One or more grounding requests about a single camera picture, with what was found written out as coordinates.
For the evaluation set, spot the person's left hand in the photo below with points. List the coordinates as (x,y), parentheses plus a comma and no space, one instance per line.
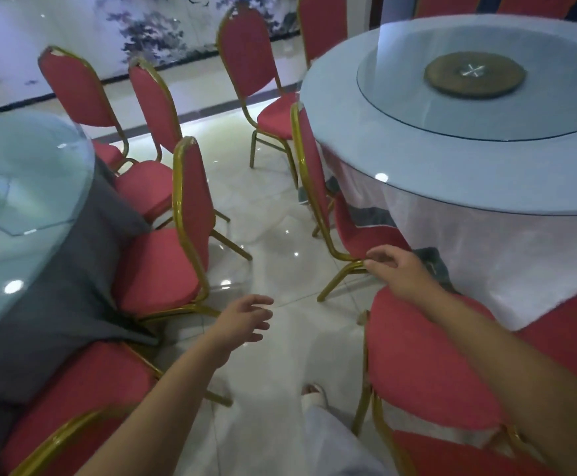
(231,329)

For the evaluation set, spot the person's right hand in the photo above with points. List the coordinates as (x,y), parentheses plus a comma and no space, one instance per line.
(407,277)

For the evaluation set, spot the person's left thumb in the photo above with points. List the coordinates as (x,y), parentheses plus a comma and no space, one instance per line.
(255,337)

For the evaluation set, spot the person's right fingers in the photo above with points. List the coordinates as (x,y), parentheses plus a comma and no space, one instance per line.
(380,255)

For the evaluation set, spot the red chair with gold frame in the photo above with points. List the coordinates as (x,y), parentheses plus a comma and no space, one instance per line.
(154,104)
(536,4)
(320,22)
(447,3)
(73,86)
(85,381)
(246,49)
(313,158)
(417,361)
(159,272)

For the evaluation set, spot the person's right forearm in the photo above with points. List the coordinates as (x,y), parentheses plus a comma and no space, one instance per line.
(516,381)

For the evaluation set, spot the person's left forearm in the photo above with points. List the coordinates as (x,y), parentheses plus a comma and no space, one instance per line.
(164,406)

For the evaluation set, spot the person's white shoe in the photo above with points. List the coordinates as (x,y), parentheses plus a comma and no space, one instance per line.
(314,395)

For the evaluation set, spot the white tablecloth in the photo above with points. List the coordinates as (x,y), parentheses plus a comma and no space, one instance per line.
(496,257)

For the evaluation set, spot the person's white trouser leg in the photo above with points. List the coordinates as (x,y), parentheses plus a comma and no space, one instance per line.
(338,443)

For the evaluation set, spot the grey tablecloth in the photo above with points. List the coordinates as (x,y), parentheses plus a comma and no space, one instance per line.
(55,317)

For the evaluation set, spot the round wooden turntable base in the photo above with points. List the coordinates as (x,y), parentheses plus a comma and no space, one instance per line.
(474,74)

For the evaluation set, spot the large glass lazy susan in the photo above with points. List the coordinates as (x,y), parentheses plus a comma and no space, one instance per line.
(556,108)

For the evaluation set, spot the ink landscape wall mural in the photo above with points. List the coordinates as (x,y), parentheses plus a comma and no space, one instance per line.
(135,29)

